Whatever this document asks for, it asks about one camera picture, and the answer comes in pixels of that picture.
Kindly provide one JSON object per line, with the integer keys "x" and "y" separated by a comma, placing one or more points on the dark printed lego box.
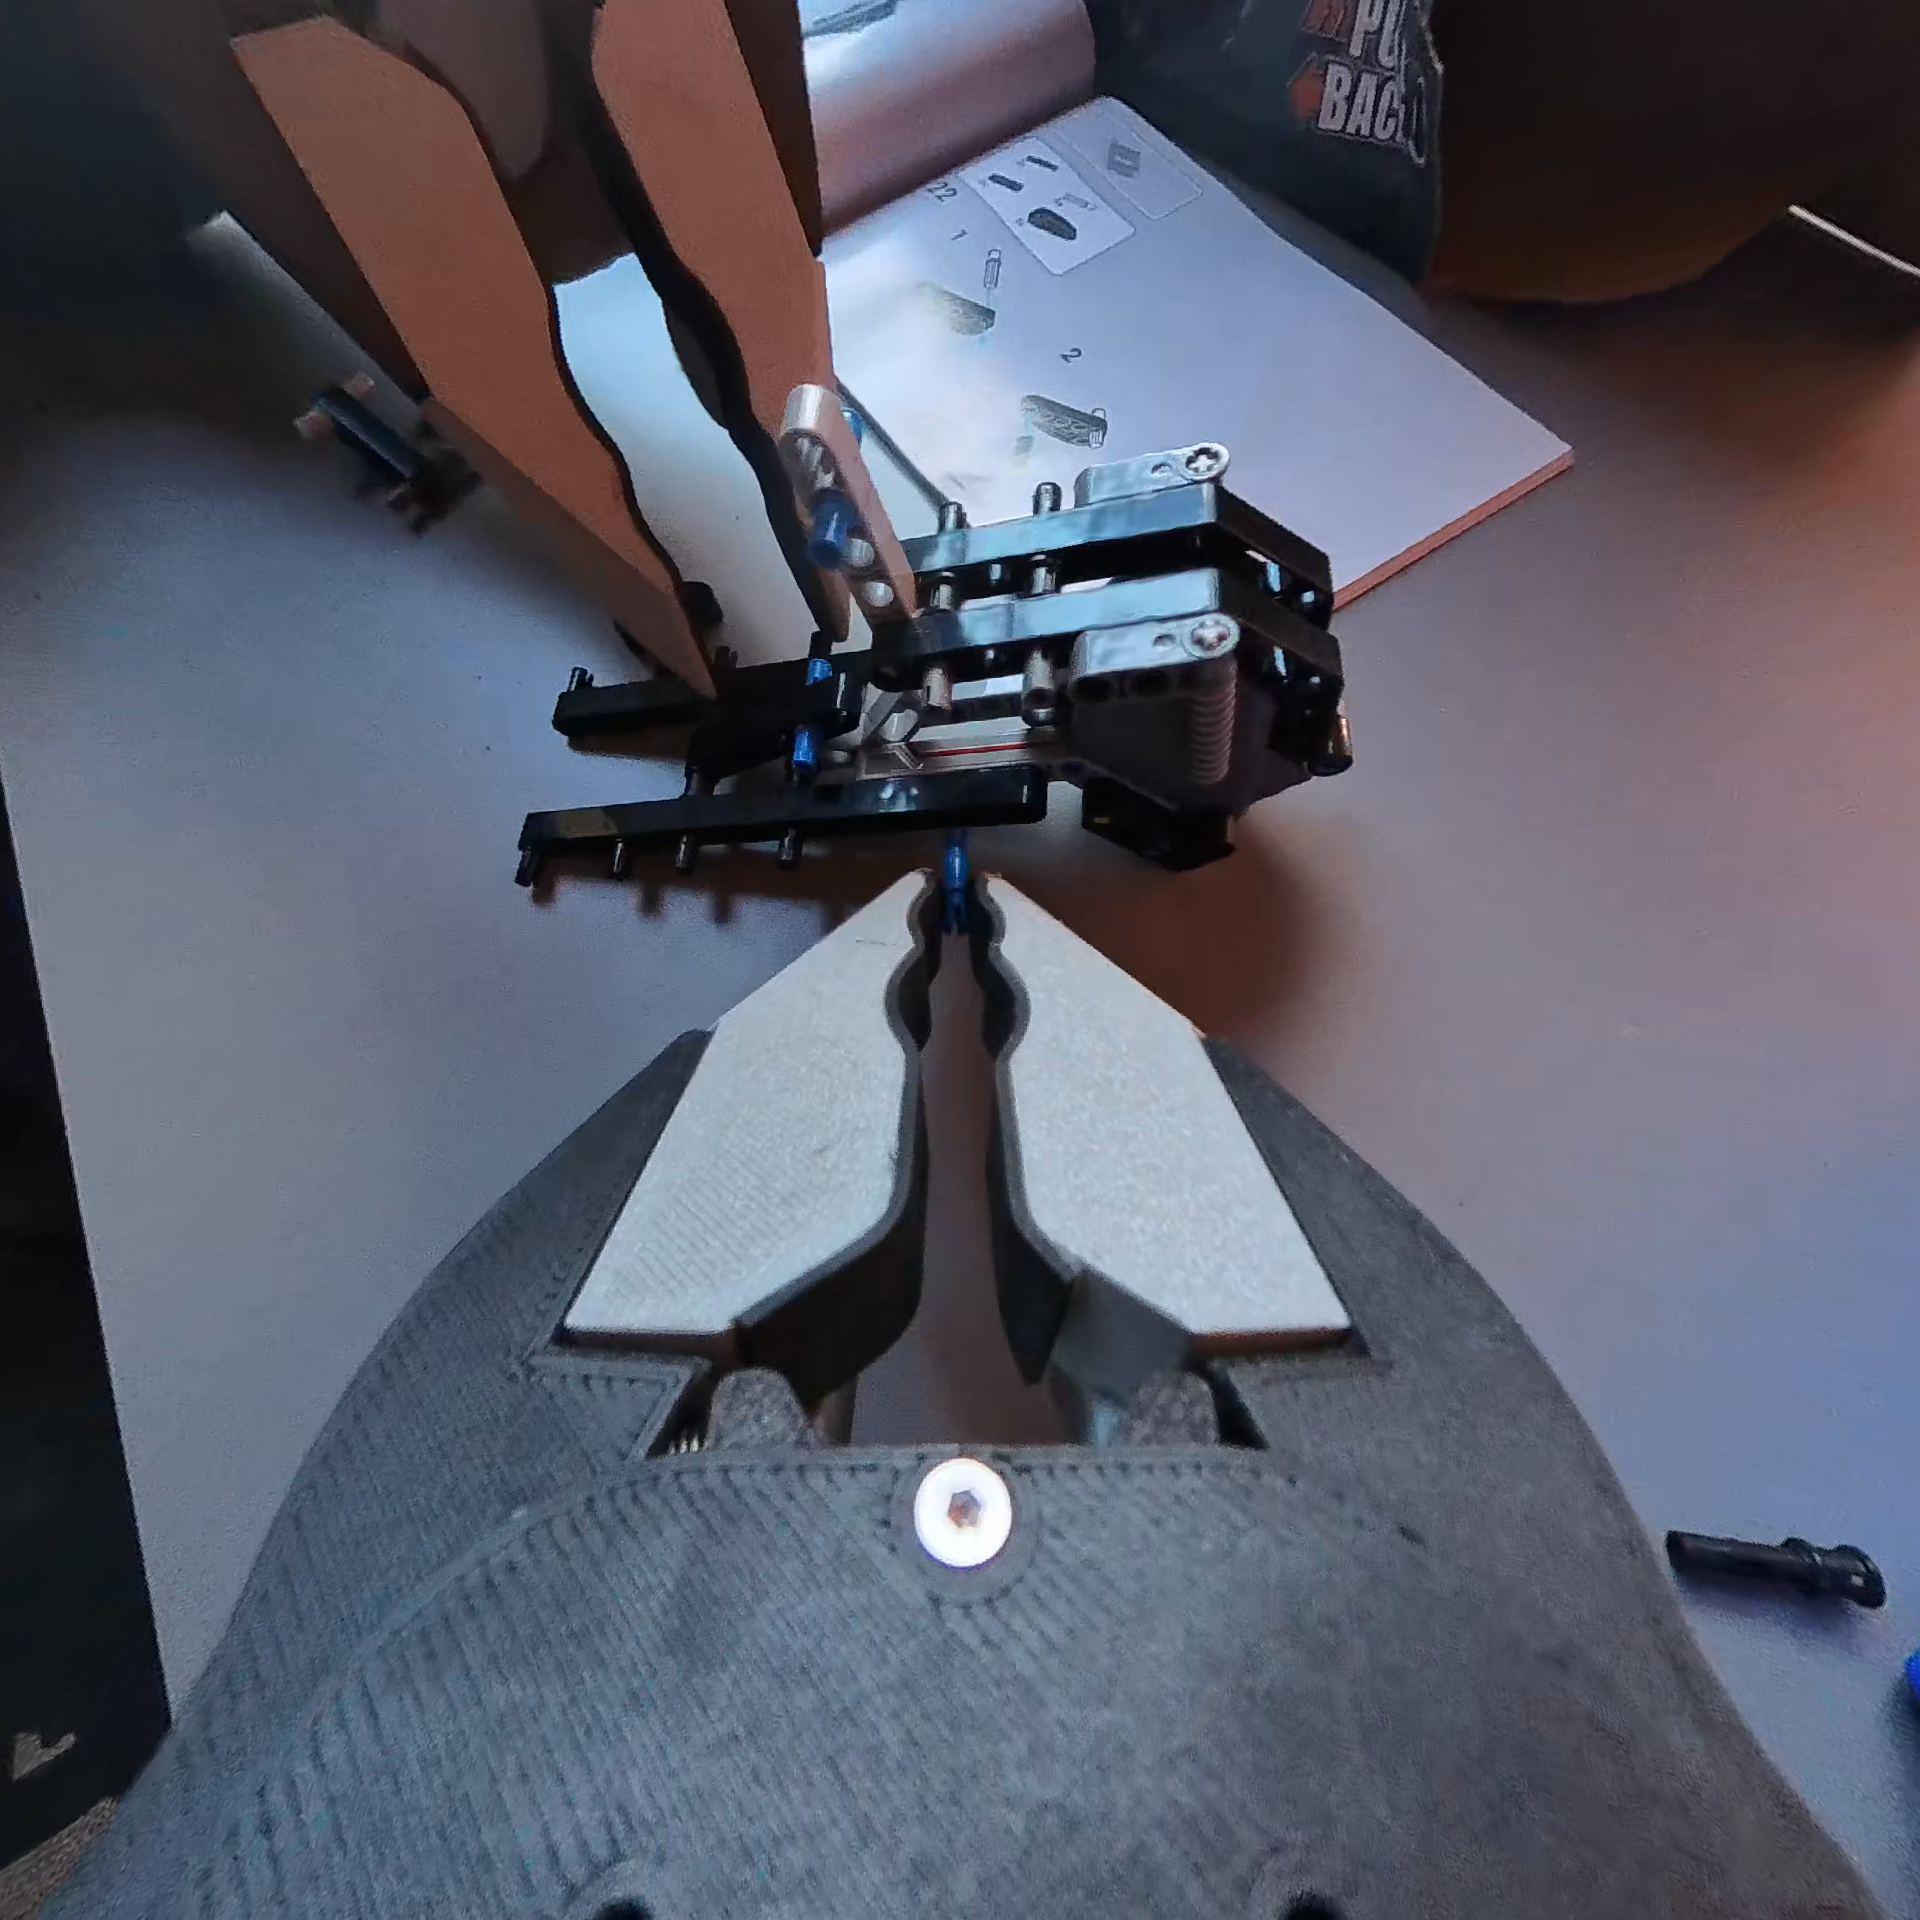
{"x": 1349, "y": 89}

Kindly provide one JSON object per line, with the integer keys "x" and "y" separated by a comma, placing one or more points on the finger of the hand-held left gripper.
{"x": 705, "y": 136}
{"x": 405, "y": 225}

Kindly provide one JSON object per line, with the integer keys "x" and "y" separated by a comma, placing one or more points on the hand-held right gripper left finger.
{"x": 763, "y": 1170}

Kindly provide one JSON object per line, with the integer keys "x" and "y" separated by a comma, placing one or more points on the lego instruction booklet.
{"x": 1200, "y": 345}

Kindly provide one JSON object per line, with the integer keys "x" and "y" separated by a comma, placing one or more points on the black grey lego assembly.
{"x": 1154, "y": 704}

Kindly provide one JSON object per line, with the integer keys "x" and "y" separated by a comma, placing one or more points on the long black lego pin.
{"x": 1769, "y": 1563}

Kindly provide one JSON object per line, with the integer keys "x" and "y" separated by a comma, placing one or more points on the blue lego pin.
{"x": 955, "y": 886}

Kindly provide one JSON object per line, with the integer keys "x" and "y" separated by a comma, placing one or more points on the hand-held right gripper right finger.
{"x": 1154, "y": 1170}

